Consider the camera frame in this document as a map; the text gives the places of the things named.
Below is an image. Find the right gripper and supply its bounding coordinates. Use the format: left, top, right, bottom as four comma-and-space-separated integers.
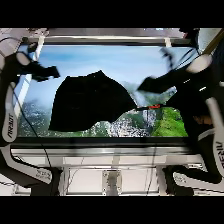
136, 76, 173, 95

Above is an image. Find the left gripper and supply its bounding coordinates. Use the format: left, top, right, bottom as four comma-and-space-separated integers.
31, 61, 61, 83

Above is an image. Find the black garment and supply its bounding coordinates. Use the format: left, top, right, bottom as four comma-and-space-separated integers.
48, 69, 139, 133

